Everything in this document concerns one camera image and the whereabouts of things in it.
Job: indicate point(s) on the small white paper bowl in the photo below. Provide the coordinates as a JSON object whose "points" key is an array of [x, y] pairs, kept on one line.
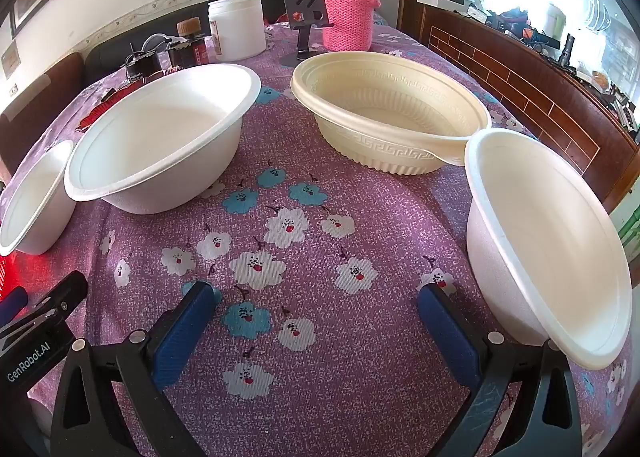
{"points": [[30, 207]]}

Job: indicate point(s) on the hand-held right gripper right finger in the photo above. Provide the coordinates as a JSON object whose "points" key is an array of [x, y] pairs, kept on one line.
{"points": [[447, 337]]}

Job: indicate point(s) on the white bottle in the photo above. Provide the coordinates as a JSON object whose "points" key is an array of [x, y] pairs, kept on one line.
{"points": [[555, 19]]}

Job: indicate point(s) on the black sofa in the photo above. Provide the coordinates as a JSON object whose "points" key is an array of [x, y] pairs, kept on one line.
{"points": [[115, 47]]}

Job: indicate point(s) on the white plastic jar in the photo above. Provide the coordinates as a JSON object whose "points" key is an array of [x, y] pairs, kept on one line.
{"points": [[237, 27]]}

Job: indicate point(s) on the large white paper bowl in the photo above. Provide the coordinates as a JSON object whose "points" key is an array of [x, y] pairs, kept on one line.
{"points": [[165, 137], [540, 247]]}

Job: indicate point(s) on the red glass dish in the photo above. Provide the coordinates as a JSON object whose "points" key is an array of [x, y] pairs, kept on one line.
{"points": [[7, 282]]}

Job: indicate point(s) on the brown wooden cabinet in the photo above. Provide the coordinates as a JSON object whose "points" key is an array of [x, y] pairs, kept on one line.
{"points": [[525, 87]]}

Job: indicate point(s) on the clear plastic cup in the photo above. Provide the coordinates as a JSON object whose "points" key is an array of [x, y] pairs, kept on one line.
{"points": [[156, 41]]}

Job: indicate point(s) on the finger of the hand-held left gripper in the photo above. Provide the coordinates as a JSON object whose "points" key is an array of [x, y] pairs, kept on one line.
{"points": [[12, 303], [62, 292]]}

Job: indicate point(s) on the red plastic plate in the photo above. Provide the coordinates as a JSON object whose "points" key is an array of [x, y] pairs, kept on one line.
{"points": [[102, 109]]}

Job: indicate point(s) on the cream patterned plastic bowl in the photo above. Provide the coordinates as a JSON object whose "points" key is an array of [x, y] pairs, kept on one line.
{"points": [[390, 112]]}

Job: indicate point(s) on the brown chair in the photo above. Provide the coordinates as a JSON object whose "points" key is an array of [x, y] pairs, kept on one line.
{"points": [[40, 97]]}

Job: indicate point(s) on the black flashlight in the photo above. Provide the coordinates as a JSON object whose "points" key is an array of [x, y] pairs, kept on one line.
{"points": [[567, 49]]}

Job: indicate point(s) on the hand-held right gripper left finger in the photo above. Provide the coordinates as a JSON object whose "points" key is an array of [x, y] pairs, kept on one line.
{"points": [[185, 332]]}

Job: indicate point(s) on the small black motor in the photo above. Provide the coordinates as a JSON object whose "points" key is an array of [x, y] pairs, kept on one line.
{"points": [[142, 64]]}

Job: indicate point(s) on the purple floral tablecloth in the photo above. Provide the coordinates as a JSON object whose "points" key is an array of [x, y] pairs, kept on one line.
{"points": [[320, 377]]}

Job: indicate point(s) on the black phone stand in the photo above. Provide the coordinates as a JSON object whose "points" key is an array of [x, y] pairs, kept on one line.
{"points": [[305, 2]]}

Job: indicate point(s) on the green plastic object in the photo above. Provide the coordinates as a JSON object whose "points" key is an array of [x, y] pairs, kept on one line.
{"points": [[629, 232]]}

